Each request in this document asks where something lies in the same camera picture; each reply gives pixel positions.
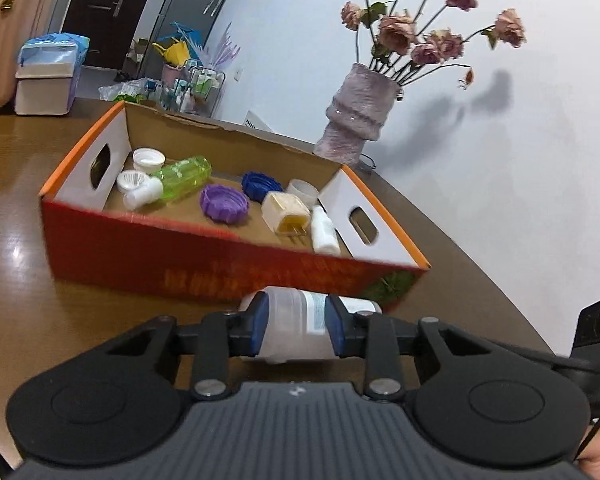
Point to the yellow watering can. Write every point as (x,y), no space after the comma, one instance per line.
(175,51)

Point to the pink ribbed suitcase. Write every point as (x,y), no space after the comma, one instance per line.
(5,35)

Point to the white plastic cap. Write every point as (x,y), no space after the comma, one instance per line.
(147,159)

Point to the lavender wall decoration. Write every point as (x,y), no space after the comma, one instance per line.
(225,50)

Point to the purple ribbed lid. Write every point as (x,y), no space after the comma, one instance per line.
(224,202)

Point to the orange cardboard box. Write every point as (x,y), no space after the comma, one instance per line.
(130,250)

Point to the dried pink roses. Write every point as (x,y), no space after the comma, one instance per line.
(405,30)

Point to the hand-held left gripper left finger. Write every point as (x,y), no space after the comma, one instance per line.
(257,325)

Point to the green spray bottle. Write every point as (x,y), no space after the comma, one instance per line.
(185,177)

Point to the small white round jar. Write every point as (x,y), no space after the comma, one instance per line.
(130,180)

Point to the grey textured vase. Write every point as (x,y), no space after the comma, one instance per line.
(357,110)

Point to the dark entrance door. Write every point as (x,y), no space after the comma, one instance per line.
(110,5)

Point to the translucent plastic container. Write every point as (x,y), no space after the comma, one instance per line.
(295,325)

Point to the white spray bottle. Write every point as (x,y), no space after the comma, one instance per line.
(325,230)

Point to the pink flower pot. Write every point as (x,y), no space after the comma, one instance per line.
(172,74)

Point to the blue ribbed lid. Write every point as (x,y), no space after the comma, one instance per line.
(260,185)

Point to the white box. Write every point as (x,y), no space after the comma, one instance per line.
(42,92)

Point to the cream plug adapter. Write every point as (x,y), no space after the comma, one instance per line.
(285,212)

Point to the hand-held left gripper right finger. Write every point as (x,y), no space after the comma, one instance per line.
(336,330)

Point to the crumpled plastic bag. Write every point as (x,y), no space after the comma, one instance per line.
(125,91)

